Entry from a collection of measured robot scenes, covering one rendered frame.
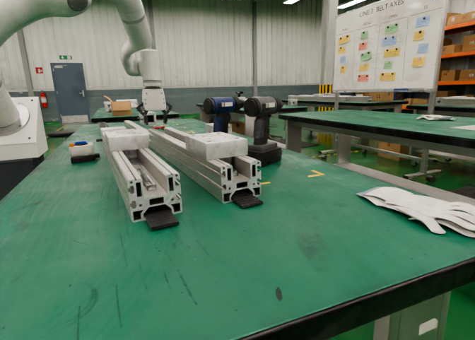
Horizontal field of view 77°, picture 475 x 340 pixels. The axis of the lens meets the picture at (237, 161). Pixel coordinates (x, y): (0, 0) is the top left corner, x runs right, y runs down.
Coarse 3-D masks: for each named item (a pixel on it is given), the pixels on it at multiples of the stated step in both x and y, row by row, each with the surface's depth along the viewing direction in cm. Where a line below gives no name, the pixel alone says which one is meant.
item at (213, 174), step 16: (160, 144) 114; (176, 144) 93; (176, 160) 96; (192, 160) 81; (208, 160) 70; (240, 160) 71; (256, 160) 68; (192, 176) 82; (208, 176) 71; (224, 176) 65; (240, 176) 70; (256, 176) 68; (224, 192) 65; (256, 192) 71
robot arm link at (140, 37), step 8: (144, 16) 110; (128, 24) 109; (136, 24) 109; (144, 24) 112; (128, 32) 113; (136, 32) 112; (144, 32) 114; (128, 40) 121; (136, 40) 115; (144, 40) 116; (152, 40) 121; (128, 48) 120; (136, 48) 119; (144, 48) 120; (120, 56) 125; (128, 56) 123; (128, 64) 127; (136, 64) 130; (128, 72) 131; (136, 72) 131
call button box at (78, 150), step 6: (78, 144) 110; (84, 144) 110; (90, 144) 111; (72, 150) 107; (78, 150) 108; (84, 150) 108; (90, 150) 109; (72, 156) 107; (78, 156) 108; (84, 156) 109; (90, 156) 110; (96, 156) 114; (72, 162) 108; (78, 162) 108
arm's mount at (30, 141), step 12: (36, 108) 127; (36, 120) 124; (24, 132) 119; (36, 132) 121; (0, 144) 114; (12, 144) 116; (24, 144) 117; (36, 144) 119; (0, 156) 115; (12, 156) 117; (24, 156) 118; (36, 156) 120
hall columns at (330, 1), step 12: (324, 0) 818; (336, 0) 803; (324, 12) 826; (336, 12) 810; (324, 24) 834; (324, 36) 842; (324, 48) 850; (324, 60) 858; (324, 72) 865; (324, 84) 871; (324, 108) 860
